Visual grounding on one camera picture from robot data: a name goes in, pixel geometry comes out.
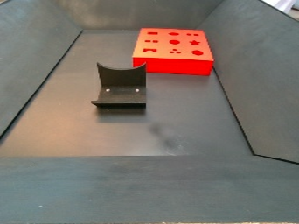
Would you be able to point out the dark curved holder stand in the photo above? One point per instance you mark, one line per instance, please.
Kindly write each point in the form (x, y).
(122, 86)

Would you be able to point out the red shape sorter block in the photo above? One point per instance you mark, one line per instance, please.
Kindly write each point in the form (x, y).
(172, 51)

